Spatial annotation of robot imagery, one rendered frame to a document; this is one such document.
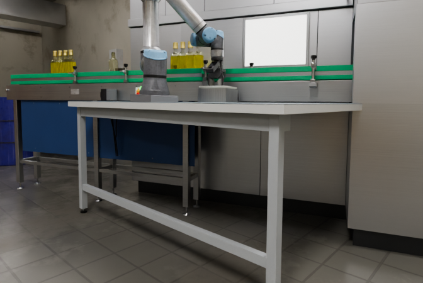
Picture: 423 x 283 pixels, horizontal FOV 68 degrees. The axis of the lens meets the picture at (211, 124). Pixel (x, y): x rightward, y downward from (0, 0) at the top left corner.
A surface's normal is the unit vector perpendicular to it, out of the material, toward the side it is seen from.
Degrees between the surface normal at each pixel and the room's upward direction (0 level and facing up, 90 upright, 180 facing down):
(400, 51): 90
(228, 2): 90
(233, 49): 90
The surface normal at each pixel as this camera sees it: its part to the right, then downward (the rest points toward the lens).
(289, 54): -0.37, 0.07
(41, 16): 0.74, 0.06
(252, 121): -0.67, 0.05
